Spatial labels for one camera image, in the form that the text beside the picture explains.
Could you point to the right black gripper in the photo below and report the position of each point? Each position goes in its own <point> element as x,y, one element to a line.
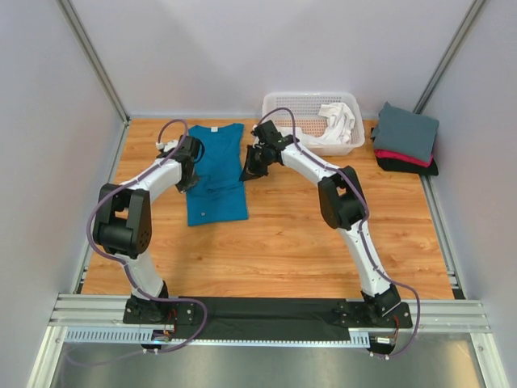
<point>251,170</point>

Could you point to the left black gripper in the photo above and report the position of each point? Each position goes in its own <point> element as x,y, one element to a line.
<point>182,187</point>

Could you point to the blue t shirt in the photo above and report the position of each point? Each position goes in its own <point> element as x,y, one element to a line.
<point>220,195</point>

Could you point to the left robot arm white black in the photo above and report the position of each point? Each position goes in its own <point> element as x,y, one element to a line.
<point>121,227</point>

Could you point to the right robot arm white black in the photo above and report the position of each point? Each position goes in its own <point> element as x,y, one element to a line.
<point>342,206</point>

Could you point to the white plastic basket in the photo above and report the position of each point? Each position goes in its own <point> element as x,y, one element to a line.
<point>276,107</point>

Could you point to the white t shirt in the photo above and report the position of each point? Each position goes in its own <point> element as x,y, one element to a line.
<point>326,124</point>

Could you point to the pink folded t shirt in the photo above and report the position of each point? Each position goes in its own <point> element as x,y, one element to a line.
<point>404,158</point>

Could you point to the black folded t shirt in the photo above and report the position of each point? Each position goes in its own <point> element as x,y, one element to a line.
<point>395,165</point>

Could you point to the grey folded t shirt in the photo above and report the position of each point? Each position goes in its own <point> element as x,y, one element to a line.
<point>405,132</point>

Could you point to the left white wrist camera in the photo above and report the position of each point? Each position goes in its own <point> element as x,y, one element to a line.
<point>166,146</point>

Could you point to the left aluminium frame post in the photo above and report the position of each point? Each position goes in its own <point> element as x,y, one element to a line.
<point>73,19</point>

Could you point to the aluminium frame post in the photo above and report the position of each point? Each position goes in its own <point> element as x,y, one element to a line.
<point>461,34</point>
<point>73,19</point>

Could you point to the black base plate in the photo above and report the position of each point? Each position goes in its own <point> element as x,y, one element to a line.
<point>268,319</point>

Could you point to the right aluminium frame post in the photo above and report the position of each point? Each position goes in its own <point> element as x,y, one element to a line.
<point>461,34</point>

